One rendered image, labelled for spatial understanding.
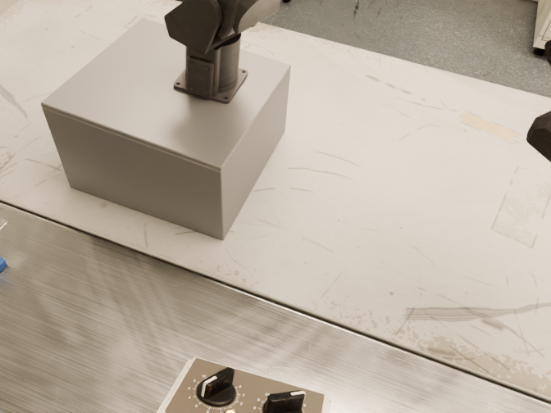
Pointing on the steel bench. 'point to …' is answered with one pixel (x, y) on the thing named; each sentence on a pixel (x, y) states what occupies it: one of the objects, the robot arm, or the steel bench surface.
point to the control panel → (246, 380)
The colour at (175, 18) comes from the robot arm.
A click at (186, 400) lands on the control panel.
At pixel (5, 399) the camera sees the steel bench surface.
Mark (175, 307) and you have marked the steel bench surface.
